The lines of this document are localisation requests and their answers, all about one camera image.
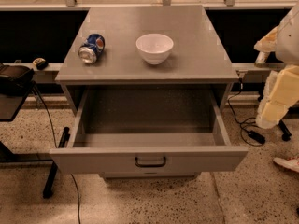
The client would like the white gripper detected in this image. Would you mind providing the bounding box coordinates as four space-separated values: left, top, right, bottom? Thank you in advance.
254 3 299 129

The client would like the blue pepsi can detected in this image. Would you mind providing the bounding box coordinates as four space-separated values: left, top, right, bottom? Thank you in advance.
78 34 105 64

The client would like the open grey top drawer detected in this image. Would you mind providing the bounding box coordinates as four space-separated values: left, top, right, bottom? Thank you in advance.
50 87 248 178

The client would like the clear plastic bottle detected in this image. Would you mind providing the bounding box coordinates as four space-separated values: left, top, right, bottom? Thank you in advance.
254 51 270 67

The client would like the grey metal cabinet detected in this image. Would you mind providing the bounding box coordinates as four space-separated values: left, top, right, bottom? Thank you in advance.
56 5 238 111

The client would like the white red sneaker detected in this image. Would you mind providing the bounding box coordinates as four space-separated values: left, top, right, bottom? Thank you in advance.
273 157 299 173

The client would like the white ceramic bowl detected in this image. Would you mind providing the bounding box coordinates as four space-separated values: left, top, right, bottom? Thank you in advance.
135 34 174 65

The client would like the yellow black tape measure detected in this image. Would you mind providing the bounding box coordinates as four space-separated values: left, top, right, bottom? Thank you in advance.
33 58 49 70

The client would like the black device on stand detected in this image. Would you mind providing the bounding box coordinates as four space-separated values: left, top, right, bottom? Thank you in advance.
0 64 34 95

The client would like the black stand with legs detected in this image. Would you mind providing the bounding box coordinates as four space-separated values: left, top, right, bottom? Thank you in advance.
0 86 70 199

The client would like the black power adapter cable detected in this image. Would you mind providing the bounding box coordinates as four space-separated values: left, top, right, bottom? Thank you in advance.
226 77 266 147

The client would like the black drawer handle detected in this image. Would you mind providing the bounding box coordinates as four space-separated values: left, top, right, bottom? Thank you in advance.
135 157 166 168

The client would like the black floor cable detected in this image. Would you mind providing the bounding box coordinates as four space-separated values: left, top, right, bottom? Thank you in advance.
32 84 82 224

